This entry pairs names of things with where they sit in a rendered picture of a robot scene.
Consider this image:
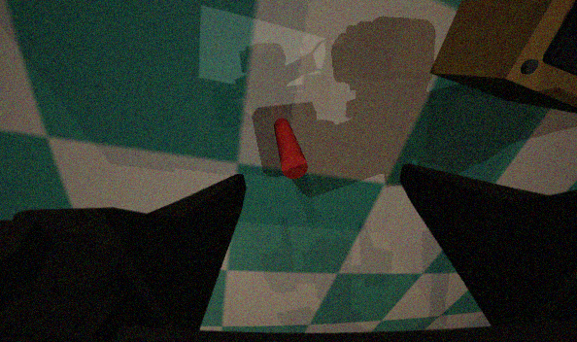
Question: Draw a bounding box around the red peg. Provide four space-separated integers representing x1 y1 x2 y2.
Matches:
274 119 308 179

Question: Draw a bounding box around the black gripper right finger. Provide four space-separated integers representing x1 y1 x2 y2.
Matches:
400 164 577 326

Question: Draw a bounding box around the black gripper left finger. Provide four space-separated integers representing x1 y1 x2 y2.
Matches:
13 174 246 329

